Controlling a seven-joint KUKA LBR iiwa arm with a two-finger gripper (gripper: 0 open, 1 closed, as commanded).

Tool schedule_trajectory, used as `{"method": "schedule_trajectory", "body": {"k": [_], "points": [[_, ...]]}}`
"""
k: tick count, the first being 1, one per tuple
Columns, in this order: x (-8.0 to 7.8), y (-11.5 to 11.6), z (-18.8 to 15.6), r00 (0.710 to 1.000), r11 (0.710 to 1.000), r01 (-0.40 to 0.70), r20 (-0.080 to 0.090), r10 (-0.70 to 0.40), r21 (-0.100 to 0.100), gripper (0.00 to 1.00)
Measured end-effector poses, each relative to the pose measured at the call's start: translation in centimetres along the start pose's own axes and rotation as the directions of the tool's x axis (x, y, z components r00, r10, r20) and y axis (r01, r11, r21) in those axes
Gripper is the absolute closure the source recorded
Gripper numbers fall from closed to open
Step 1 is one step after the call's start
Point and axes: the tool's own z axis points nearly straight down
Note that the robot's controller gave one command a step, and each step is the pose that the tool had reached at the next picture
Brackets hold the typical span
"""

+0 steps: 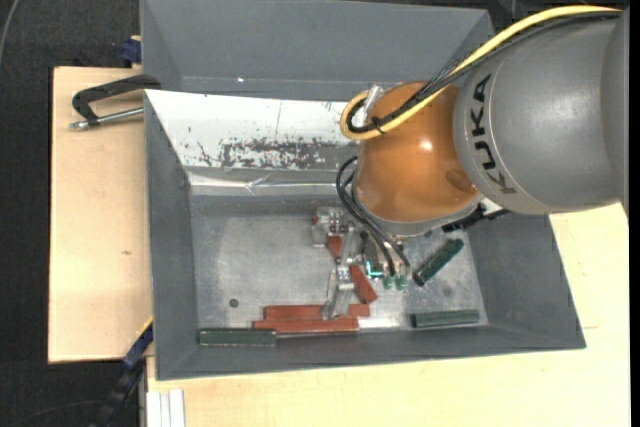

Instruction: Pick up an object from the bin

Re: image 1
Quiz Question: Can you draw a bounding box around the red-brown flat block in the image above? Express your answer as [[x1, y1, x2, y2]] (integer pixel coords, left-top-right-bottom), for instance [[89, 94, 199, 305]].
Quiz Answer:
[[262, 303, 372, 321], [326, 236, 379, 305], [252, 316, 361, 335]]

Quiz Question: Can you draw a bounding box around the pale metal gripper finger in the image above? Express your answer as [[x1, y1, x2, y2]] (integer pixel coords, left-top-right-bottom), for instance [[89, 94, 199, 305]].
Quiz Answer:
[[310, 206, 352, 249], [320, 266, 356, 321]]

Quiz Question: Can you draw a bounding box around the pale wood flat board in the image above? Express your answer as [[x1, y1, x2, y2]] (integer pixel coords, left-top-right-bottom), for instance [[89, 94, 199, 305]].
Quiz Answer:
[[47, 65, 154, 364]]

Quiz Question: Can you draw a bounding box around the dark green flat block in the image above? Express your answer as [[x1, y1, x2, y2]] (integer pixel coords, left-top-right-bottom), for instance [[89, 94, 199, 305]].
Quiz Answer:
[[198, 328, 278, 348], [411, 237, 466, 288], [410, 309, 482, 330]]

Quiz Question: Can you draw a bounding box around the grey metal bin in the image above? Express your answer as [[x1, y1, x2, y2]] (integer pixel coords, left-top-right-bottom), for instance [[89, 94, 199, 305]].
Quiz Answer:
[[138, 0, 588, 382]]

